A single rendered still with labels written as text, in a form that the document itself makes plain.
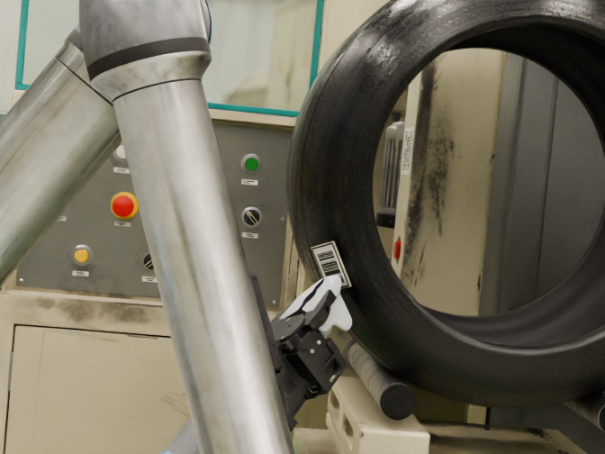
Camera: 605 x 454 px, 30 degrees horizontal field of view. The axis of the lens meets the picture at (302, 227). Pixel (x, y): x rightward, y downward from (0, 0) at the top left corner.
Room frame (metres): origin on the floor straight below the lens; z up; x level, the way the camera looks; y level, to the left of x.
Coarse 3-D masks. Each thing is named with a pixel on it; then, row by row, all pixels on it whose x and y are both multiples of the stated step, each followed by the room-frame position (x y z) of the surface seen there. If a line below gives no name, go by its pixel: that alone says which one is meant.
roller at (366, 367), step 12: (360, 348) 1.67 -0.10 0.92; (348, 360) 1.72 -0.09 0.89; (360, 360) 1.60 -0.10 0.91; (372, 360) 1.56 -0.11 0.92; (360, 372) 1.57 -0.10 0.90; (372, 372) 1.50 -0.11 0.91; (384, 372) 1.46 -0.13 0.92; (372, 384) 1.46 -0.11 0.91; (384, 384) 1.41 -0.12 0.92; (396, 384) 1.39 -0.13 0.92; (384, 396) 1.38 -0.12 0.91; (396, 396) 1.38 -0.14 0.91; (408, 396) 1.38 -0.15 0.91; (384, 408) 1.38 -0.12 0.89; (396, 408) 1.38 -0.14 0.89; (408, 408) 1.38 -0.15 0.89
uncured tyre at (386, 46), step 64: (448, 0) 1.39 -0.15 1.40; (512, 0) 1.39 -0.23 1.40; (576, 0) 1.40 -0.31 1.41; (384, 64) 1.38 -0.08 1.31; (576, 64) 1.67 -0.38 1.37; (320, 128) 1.40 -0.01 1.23; (320, 192) 1.39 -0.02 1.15; (384, 256) 1.37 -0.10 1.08; (384, 320) 1.38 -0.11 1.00; (448, 320) 1.66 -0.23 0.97; (512, 320) 1.67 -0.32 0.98; (576, 320) 1.67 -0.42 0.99; (448, 384) 1.41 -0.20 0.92; (512, 384) 1.39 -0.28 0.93; (576, 384) 1.41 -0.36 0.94
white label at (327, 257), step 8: (312, 248) 1.40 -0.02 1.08; (320, 248) 1.39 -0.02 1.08; (328, 248) 1.38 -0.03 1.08; (336, 248) 1.38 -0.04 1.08; (320, 256) 1.40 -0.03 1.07; (328, 256) 1.39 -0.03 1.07; (336, 256) 1.38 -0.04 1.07; (320, 264) 1.40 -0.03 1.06; (328, 264) 1.39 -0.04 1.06; (336, 264) 1.38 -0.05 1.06; (328, 272) 1.40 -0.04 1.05; (336, 272) 1.39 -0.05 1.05; (344, 272) 1.38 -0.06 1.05; (344, 280) 1.38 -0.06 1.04
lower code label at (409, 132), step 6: (408, 132) 1.83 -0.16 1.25; (408, 138) 1.82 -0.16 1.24; (408, 144) 1.82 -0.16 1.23; (408, 150) 1.81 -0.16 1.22; (408, 156) 1.81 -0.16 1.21; (402, 162) 1.85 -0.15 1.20; (408, 162) 1.80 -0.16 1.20; (402, 168) 1.85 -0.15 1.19; (408, 168) 1.79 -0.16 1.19; (408, 174) 1.79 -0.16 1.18
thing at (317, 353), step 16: (288, 320) 1.31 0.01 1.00; (304, 320) 1.28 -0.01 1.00; (288, 336) 1.27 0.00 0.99; (304, 336) 1.28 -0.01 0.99; (320, 336) 1.30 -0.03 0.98; (288, 352) 1.27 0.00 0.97; (304, 352) 1.27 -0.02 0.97; (320, 352) 1.29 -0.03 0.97; (336, 352) 1.30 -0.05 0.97; (288, 368) 1.27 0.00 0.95; (304, 368) 1.27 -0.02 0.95; (320, 368) 1.28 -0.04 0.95; (336, 368) 1.31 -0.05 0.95; (288, 384) 1.27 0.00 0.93; (304, 384) 1.28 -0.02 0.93; (320, 384) 1.27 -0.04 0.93; (288, 400) 1.26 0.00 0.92; (304, 400) 1.29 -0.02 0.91; (288, 416) 1.25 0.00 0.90
